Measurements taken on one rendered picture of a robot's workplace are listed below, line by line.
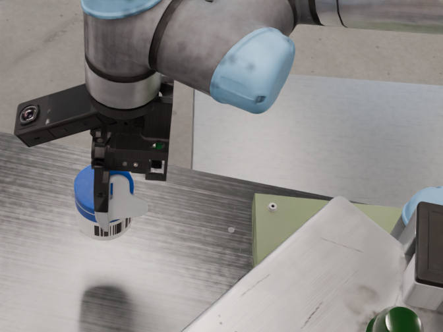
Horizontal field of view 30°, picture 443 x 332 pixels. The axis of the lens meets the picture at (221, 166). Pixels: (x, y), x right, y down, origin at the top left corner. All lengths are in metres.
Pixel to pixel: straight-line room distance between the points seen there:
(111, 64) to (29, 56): 1.77
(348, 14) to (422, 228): 0.40
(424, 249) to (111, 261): 0.78
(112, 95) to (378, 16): 0.26
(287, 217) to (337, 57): 1.50
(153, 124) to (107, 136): 0.05
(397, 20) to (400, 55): 1.94
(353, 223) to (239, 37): 0.31
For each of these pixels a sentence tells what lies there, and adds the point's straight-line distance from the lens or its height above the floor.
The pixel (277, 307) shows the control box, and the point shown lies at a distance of 0.40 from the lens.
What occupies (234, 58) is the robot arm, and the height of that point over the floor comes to 1.32.
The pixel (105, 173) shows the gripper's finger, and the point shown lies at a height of 1.10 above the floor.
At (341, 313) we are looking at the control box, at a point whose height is 1.48.
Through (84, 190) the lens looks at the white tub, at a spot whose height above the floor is 1.02.
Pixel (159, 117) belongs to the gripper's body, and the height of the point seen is 1.17.
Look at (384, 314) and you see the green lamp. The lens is 0.38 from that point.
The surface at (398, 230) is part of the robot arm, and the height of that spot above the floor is 1.05.
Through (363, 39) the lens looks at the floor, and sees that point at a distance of 2.70.
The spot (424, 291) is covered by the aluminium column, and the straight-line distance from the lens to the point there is 0.40.
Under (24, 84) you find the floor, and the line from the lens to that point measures 2.45.
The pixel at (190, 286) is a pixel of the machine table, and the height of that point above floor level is 0.83.
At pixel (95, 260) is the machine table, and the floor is 0.83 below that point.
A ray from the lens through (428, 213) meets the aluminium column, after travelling 0.41.
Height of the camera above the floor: 1.82
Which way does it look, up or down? 53 degrees down
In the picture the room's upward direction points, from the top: 10 degrees clockwise
